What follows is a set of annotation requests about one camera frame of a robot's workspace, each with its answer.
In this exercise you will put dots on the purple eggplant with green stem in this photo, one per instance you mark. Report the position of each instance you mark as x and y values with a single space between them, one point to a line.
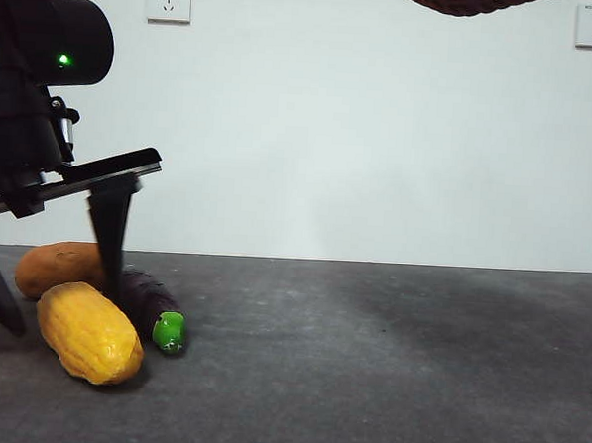
148 298

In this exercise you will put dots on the yellow corn cob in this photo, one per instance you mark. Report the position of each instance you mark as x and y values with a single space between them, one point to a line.
89 332

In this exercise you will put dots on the brown woven wicker basket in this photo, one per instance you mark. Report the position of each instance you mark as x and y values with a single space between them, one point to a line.
466 4

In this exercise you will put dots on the brown potato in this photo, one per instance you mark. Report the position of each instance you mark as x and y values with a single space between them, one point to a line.
55 266

